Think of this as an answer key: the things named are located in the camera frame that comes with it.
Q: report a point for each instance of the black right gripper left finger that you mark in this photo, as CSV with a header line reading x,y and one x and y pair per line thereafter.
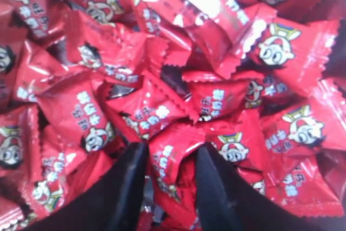
x,y
112,203

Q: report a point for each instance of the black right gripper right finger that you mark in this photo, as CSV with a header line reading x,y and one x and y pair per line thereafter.
x,y
225,201

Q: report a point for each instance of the pile of red wrapped candies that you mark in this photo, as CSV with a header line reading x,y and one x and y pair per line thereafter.
x,y
262,81

